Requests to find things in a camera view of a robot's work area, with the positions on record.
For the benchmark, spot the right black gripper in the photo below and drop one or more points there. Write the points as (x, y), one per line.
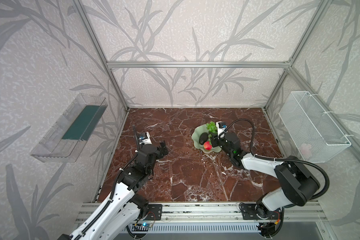
(217, 141)

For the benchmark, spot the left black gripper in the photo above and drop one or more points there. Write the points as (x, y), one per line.
(157, 149)

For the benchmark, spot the red fake apple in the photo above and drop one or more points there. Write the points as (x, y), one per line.
(207, 146)

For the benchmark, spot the dark fake avocado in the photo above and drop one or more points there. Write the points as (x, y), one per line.
(203, 138)

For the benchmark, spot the green fake grape bunch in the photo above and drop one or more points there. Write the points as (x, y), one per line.
(212, 128)

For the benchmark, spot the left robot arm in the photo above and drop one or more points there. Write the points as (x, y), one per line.
(123, 205)

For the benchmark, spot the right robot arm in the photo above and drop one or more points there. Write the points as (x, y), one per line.
(297, 185)

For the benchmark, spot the light green wavy fruit bowl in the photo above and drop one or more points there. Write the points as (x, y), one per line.
(195, 137)

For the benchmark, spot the green mat in bin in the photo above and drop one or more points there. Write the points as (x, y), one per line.
(83, 126)

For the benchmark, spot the pink object in basket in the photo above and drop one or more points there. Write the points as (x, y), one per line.
(306, 150)

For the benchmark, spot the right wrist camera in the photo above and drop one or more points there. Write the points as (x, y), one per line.
(221, 129)

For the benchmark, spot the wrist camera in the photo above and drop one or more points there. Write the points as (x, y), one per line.
(144, 139)
(221, 129)

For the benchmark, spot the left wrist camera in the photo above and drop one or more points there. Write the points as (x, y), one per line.
(144, 139)

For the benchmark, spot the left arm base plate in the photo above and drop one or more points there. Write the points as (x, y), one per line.
(153, 212)

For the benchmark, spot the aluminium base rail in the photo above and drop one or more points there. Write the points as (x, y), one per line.
(213, 212)

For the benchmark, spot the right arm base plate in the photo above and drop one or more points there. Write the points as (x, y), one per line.
(252, 211)

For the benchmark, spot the aluminium frame crossbar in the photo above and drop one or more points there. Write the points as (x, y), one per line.
(185, 64)

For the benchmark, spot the clear plastic wall bin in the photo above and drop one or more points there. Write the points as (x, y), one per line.
(52, 148)

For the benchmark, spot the white wire mesh basket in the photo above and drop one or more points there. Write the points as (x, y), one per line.
(308, 122)

